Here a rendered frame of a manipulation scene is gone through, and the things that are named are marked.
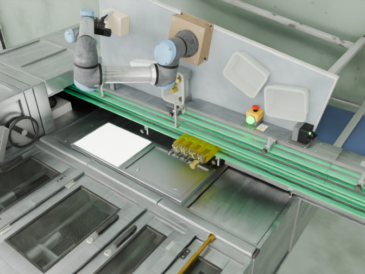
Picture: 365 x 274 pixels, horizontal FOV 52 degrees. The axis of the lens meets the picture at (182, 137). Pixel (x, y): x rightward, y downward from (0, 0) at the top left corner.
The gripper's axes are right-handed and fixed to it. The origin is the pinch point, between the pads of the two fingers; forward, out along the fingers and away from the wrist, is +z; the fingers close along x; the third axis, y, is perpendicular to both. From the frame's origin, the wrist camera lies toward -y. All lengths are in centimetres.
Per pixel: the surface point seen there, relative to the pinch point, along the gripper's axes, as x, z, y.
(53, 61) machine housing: 38, -20, 41
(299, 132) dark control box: 10, -2, -134
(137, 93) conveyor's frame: 43.9, 0.9, -21.8
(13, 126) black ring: 50, -75, 10
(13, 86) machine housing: 36, -60, 29
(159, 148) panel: 57, -20, -61
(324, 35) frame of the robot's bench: -16, 61, -114
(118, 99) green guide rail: 47, -11, -15
